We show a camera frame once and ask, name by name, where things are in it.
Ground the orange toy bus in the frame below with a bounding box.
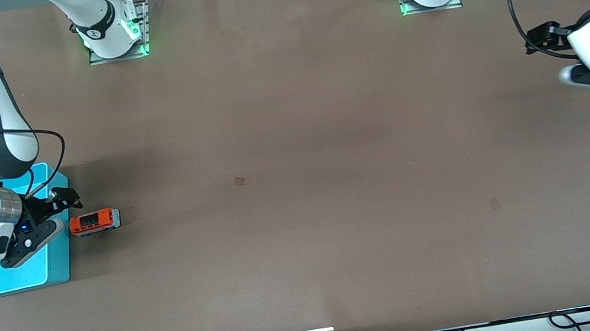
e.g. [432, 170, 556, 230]
[67, 206, 123, 239]

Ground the blue plastic box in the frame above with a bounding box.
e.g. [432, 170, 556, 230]
[0, 158, 87, 298]

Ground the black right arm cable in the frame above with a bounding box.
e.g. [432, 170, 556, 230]
[0, 90, 74, 203]

